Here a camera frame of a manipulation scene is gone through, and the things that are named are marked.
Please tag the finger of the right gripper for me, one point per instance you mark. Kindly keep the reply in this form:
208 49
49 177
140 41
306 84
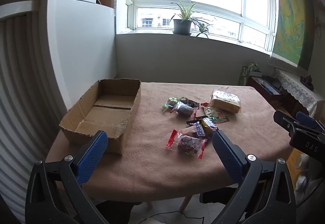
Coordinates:
309 121
291 124

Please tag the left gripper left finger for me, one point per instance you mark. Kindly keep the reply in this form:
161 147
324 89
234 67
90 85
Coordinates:
43 202

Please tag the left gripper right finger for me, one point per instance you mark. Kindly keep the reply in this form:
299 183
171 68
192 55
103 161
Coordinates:
265 192

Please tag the sliced bread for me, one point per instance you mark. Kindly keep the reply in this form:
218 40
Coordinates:
225 101

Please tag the Snickers bar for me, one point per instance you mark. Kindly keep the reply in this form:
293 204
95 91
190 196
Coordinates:
199 130
208 126

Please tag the red-ended clear snack packet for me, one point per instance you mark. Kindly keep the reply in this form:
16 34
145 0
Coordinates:
186 144

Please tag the dark bun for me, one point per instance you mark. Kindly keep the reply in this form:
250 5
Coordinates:
183 109

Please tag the pink wafer packet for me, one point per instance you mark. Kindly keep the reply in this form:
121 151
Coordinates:
189 131

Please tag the white gloved right hand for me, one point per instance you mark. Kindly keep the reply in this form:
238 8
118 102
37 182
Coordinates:
307 177

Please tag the white lace cloth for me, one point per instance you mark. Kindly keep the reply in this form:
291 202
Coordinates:
312 101

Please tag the dark side cabinet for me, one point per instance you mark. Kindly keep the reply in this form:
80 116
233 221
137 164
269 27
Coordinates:
277 98

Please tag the green red jerky pouch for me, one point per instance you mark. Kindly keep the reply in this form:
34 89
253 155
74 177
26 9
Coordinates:
215 115

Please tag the open cardboard box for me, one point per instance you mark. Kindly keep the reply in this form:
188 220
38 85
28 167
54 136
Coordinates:
110 105

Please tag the black printed candy packet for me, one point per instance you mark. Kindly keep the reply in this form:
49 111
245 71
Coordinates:
189 102

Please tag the green jelly cup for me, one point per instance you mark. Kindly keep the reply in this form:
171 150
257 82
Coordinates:
171 102

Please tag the small green candy packet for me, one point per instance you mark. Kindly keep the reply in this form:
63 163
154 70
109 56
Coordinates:
165 108

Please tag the small hanging plant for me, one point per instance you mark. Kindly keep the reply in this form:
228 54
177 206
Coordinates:
203 27

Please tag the potted spider plant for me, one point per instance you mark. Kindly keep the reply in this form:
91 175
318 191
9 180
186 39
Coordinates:
183 20

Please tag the white cabinet panel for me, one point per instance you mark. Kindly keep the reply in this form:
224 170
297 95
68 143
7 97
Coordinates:
81 36

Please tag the wall map poster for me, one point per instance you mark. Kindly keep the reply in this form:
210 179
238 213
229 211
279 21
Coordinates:
293 47

